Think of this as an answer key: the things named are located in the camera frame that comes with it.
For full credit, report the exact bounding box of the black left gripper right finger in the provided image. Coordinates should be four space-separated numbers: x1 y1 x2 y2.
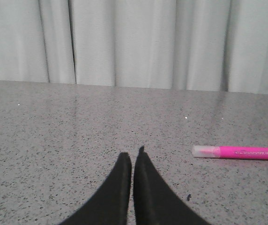
133 146 209 225

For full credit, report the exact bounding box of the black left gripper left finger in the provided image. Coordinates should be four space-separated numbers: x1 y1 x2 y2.
61 152 132 225

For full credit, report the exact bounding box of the white pleated curtain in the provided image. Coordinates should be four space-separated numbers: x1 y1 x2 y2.
0 0 268 94

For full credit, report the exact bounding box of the pink highlighter pen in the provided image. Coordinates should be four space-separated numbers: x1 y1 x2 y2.
192 145 268 160

